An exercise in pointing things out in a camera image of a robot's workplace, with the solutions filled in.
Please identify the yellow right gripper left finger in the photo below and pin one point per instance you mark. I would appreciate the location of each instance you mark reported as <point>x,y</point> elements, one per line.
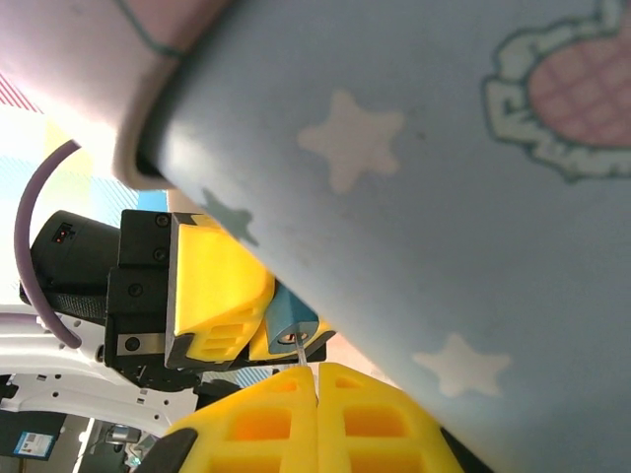
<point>296,443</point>

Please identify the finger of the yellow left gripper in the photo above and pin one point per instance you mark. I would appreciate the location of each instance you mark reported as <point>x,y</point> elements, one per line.
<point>212,276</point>
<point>257,347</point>

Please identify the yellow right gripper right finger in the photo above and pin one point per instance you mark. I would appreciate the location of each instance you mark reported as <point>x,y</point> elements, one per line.
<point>335,443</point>

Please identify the blue cartoon tin box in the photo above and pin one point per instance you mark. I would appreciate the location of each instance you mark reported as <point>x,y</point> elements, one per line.
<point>394,246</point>

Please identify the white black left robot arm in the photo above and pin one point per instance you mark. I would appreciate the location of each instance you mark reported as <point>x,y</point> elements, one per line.
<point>74,394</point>

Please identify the blue white label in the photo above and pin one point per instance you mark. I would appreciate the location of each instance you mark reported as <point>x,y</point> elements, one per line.
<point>32,446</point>

